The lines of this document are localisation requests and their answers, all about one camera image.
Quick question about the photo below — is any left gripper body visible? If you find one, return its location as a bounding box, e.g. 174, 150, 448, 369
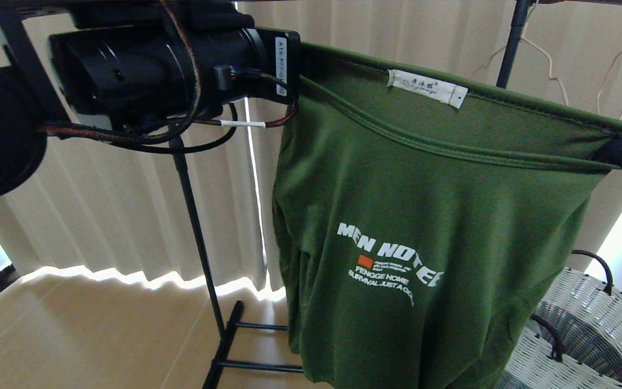
49, 27, 302, 133

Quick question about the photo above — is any black cable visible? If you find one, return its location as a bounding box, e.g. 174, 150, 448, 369
109, 102, 239, 156

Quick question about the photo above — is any white laundry basket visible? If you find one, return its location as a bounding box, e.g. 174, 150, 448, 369
497, 250, 622, 389

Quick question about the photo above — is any green printed shirt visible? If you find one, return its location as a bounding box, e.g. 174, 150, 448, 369
272, 42, 622, 389

